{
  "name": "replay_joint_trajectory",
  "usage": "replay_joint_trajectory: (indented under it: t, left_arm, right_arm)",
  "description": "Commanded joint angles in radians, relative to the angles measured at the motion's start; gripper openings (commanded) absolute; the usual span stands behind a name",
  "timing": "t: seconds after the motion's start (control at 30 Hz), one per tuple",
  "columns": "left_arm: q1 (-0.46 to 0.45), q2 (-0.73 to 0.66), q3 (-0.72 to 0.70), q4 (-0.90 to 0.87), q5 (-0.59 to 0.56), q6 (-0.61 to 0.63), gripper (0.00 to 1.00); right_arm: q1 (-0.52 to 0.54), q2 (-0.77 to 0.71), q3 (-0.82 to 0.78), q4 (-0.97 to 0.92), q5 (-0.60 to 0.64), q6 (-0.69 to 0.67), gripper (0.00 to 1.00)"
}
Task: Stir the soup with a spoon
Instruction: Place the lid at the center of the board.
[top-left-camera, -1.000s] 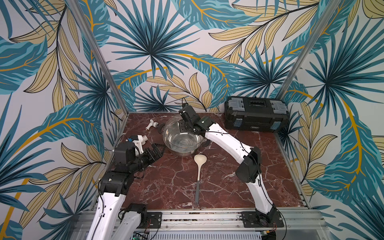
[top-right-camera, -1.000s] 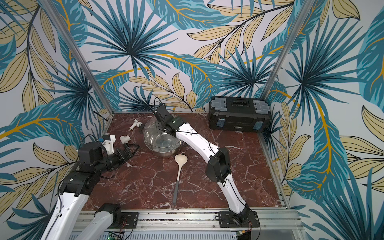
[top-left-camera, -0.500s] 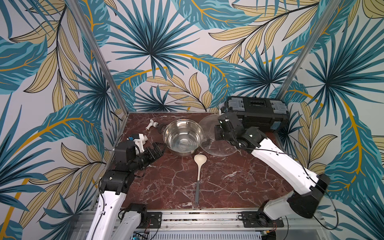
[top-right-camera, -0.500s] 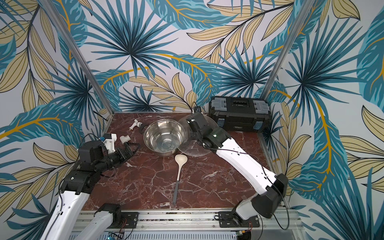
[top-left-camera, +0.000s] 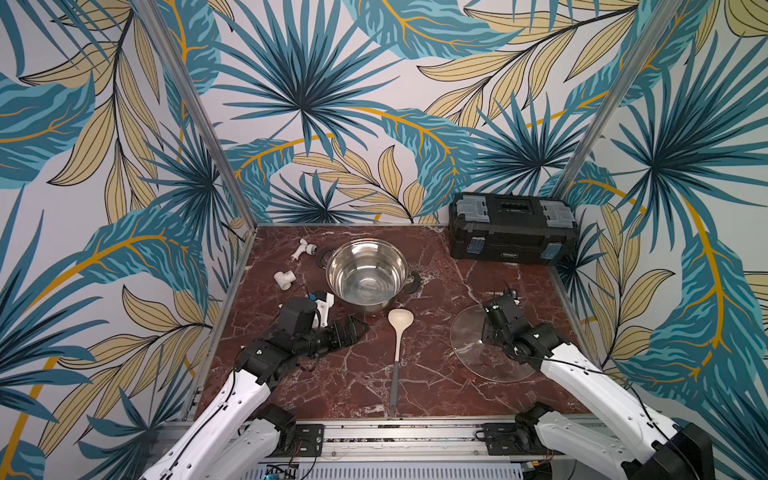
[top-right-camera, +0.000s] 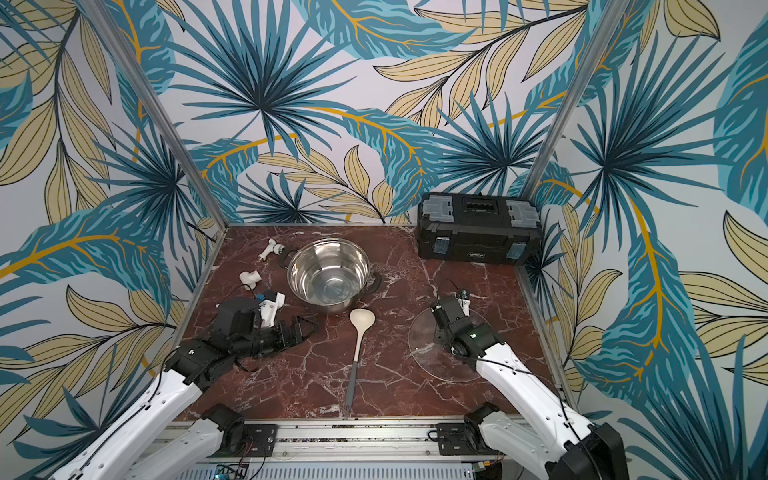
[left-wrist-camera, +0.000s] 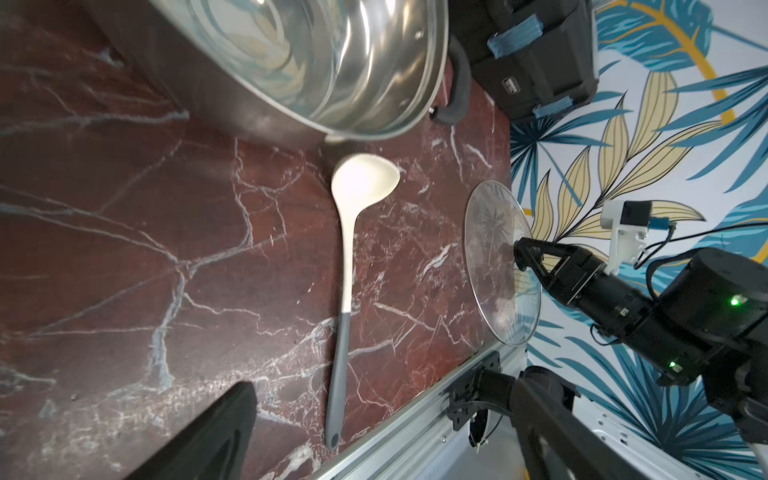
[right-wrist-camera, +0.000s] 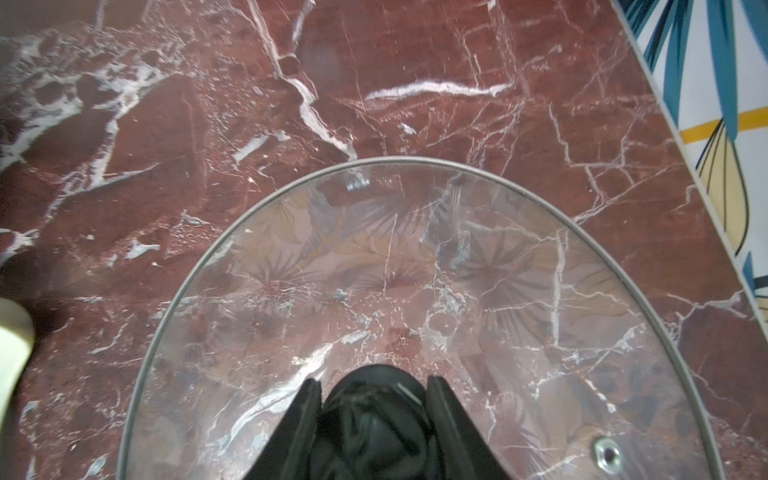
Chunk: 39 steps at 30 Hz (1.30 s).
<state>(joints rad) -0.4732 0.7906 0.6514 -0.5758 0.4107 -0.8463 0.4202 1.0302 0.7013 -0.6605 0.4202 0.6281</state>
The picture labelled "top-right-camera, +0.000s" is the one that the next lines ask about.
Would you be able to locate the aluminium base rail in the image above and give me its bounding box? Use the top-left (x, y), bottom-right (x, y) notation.
top-left (170, 416), bottom-right (509, 479)

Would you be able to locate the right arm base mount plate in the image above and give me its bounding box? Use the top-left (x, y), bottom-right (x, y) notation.
top-left (435, 422), bottom-right (488, 456)

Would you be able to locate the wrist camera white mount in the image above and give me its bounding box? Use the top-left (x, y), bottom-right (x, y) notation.
top-left (255, 290), bottom-right (286, 328)
top-left (456, 289), bottom-right (471, 317)

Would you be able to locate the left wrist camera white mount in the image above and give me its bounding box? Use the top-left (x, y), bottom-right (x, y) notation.
top-left (255, 290), bottom-right (286, 328)

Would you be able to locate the glass pot lid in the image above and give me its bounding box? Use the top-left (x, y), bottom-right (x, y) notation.
top-left (408, 308), bottom-right (480, 384)

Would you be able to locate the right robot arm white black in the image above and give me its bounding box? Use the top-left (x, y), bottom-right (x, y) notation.
top-left (429, 296), bottom-right (629, 479)

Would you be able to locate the cream spoon grey handle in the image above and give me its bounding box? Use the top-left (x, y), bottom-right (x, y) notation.
top-left (345, 308), bottom-right (376, 413)

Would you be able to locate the left aluminium corner post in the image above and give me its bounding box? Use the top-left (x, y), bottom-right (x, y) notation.
top-left (81, 0), bottom-right (229, 232)

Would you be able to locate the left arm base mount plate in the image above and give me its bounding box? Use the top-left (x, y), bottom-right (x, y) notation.
top-left (242, 424), bottom-right (279, 458)

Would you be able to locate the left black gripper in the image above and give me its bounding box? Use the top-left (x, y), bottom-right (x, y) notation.
top-left (233, 314), bottom-right (322, 360)

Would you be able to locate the white pipe tee fitting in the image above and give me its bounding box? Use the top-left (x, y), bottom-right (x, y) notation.
top-left (239, 270), bottom-right (262, 290)

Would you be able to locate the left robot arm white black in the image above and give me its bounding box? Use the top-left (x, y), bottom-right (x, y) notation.
top-left (51, 295), bottom-right (317, 479)

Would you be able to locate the white pipe fitting far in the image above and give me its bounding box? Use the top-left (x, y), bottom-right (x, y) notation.
top-left (258, 238), bottom-right (285, 262)

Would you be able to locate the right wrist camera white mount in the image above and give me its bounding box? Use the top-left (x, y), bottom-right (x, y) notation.
top-left (456, 289), bottom-right (471, 317)

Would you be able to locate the stainless steel pot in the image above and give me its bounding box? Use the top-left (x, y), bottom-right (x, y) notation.
top-left (279, 238), bottom-right (382, 314)

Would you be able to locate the aluminium corner post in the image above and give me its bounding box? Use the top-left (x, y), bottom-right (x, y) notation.
top-left (81, 0), bottom-right (229, 232)
top-left (520, 0), bottom-right (629, 202)

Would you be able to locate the black plastic toolbox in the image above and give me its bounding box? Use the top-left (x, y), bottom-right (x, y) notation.
top-left (416, 192), bottom-right (543, 266)

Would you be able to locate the right aluminium corner post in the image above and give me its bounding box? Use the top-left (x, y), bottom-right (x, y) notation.
top-left (520, 0), bottom-right (629, 202)

